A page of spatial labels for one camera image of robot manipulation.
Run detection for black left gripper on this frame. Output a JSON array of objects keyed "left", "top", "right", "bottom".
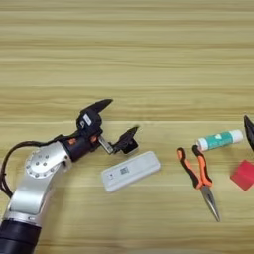
[{"left": 60, "top": 98, "right": 140, "bottom": 164}]

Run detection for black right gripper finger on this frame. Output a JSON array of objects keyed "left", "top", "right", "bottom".
[{"left": 243, "top": 114, "right": 254, "bottom": 152}]

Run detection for red cube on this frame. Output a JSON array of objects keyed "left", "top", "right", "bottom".
[{"left": 230, "top": 159, "right": 254, "bottom": 191}]

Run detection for white green glue stick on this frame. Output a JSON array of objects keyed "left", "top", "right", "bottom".
[{"left": 195, "top": 128, "right": 245, "bottom": 152}]

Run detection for small black two-hole cube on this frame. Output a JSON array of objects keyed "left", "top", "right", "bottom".
[{"left": 122, "top": 137, "right": 140, "bottom": 156}]

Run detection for orange black needle-nose pliers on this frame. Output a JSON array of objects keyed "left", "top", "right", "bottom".
[{"left": 176, "top": 145, "right": 222, "bottom": 223}]

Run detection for white rectangular plastic device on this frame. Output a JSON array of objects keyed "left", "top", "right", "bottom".
[{"left": 100, "top": 151, "right": 162, "bottom": 194}]

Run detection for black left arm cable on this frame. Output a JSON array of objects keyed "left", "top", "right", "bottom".
[{"left": 0, "top": 133, "right": 72, "bottom": 199}]

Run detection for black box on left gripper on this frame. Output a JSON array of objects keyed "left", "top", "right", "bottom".
[{"left": 75, "top": 109, "right": 103, "bottom": 139}]

